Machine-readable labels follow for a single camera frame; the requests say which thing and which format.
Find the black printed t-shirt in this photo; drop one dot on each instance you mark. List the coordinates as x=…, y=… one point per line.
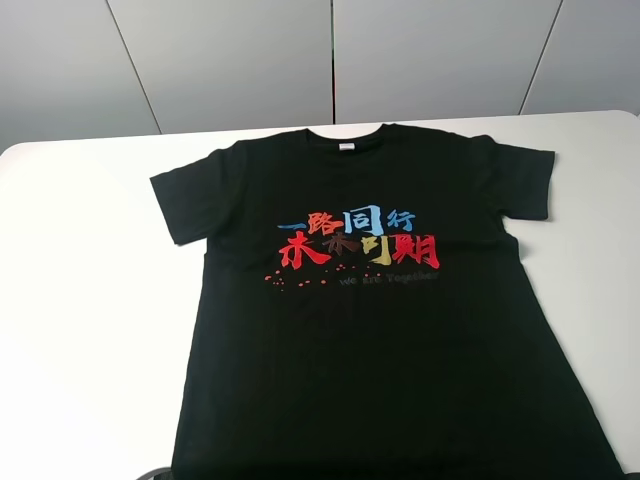
x=364, y=314

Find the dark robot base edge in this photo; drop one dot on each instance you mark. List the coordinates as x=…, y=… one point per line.
x=163, y=473

